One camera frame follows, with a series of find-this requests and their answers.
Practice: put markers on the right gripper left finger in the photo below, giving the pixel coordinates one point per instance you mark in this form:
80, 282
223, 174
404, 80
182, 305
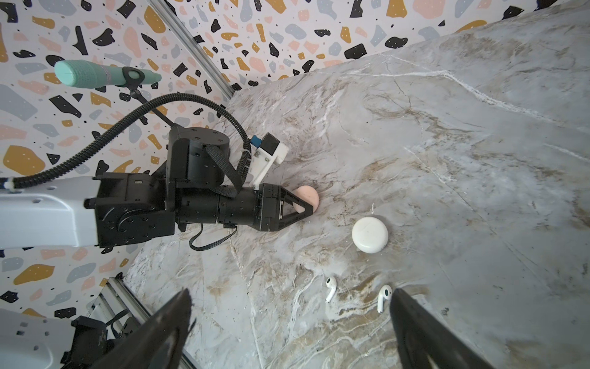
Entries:
158, 343

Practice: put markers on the white wireless earbud left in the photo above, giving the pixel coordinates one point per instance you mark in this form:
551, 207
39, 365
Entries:
331, 284

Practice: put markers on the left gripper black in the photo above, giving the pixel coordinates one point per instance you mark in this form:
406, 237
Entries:
279, 208

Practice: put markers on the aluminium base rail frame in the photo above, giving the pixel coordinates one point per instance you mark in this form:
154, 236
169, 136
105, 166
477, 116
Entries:
123, 314

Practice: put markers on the pink earbud charging case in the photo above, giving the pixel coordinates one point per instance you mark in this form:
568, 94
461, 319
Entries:
309, 195

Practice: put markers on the white wireless earbud right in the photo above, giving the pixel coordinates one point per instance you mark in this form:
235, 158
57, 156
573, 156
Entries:
383, 296

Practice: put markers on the white earbud charging case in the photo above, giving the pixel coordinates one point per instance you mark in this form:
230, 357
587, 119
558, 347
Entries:
370, 235

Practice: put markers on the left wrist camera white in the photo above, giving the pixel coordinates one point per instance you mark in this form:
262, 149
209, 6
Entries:
268, 151

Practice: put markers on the white wireless earbud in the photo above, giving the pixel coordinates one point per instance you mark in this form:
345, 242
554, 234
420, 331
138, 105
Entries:
331, 284
383, 296

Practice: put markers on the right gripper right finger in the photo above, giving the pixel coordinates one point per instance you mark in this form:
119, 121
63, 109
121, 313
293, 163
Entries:
423, 342

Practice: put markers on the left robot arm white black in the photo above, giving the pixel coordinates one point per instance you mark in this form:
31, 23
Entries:
196, 185

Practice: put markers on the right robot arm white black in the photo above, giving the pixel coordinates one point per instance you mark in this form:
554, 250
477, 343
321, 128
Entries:
37, 342

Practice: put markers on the green microphone on black stand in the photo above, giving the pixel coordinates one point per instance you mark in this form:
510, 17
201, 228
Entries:
88, 75

